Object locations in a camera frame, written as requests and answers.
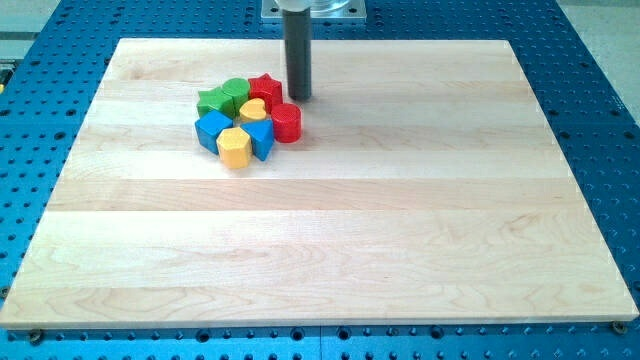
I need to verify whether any silver metal mounting flange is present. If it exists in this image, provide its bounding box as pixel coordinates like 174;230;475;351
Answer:
260;0;367;21

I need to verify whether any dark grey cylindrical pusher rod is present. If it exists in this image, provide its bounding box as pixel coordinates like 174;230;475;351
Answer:
282;8;312;101

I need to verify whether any yellow hexagon block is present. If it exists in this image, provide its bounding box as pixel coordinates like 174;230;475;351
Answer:
216;127;252;169

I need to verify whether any red star block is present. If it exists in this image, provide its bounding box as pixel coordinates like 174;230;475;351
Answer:
248;73;283;114

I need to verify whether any green cylinder block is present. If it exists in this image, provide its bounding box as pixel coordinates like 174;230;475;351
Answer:
222;78;250;113

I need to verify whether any red cylinder block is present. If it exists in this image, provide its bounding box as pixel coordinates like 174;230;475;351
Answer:
271;103;302;143

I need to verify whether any yellow heart block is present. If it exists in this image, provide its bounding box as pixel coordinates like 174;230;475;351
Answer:
239;98;267;123

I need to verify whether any green star block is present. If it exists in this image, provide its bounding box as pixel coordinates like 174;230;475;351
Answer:
196;87;235;119

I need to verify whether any blue triangle block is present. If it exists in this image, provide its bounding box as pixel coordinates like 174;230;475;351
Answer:
240;120;275;161

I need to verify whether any blue cube block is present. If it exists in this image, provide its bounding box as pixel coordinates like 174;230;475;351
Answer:
194;110;233;155

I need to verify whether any light wooden board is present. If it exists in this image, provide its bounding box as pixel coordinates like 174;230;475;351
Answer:
1;38;638;330

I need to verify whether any left front board screw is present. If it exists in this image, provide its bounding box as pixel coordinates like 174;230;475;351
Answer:
27;329;44;345

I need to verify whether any board screw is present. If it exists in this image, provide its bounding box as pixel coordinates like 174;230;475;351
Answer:
610;321;628;335
27;329;44;345

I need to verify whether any right front board screw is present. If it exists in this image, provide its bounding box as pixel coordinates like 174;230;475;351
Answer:
610;321;628;335

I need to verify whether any blue perforated metal base plate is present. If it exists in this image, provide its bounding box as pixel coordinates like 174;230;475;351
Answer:
1;0;639;359

